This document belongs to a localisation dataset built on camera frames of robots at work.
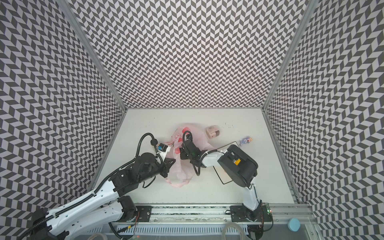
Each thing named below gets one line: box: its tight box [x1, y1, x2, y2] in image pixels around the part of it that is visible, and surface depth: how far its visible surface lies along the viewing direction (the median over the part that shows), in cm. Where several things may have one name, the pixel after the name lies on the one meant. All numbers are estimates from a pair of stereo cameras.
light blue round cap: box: [287, 217, 301, 232], surface depth 71 cm
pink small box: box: [206, 125, 220, 139], surface depth 101 cm
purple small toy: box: [239, 136, 253, 147], surface depth 98 cm
